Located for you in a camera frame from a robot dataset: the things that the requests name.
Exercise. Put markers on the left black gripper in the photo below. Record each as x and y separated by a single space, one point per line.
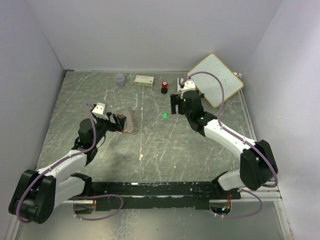
114 126

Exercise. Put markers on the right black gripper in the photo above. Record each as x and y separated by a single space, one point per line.
173 100

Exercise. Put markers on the green key tag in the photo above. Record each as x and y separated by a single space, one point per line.
165 116

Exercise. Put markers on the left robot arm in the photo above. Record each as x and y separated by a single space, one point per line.
39 192

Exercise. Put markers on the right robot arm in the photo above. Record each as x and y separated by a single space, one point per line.
257 162

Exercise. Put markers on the white stapler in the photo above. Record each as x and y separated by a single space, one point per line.
180 85

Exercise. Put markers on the small whiteboard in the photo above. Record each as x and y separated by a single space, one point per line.
215 79

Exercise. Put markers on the red black stamp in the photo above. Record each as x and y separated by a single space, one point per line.
164 87

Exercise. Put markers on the clear plastic cup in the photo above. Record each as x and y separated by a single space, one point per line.
120 80

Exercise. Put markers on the white green small box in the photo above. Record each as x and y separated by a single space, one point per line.
145 81

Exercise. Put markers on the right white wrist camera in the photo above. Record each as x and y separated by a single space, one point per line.
189 85

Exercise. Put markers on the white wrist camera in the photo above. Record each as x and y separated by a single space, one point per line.
99 111
189 85

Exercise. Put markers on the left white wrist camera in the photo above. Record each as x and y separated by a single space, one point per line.
99 111

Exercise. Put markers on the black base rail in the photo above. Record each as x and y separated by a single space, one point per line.
160 195

